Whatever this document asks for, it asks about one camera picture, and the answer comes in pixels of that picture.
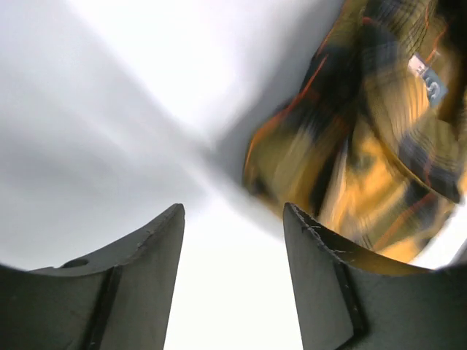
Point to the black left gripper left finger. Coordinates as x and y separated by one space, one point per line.
117 297

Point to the yellow plaid long sleeve shirt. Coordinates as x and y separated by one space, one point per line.
373 146

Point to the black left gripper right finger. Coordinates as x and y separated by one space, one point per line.
348 297

